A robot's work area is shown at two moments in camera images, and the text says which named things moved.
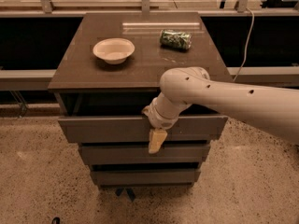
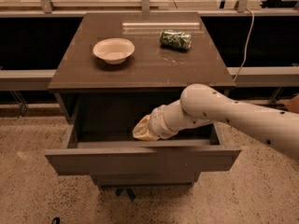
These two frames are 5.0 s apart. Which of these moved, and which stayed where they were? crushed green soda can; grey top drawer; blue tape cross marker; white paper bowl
Moved: grey top drawer
Stayed: white paper bowl; blue tape cross marker; crushed green soda can
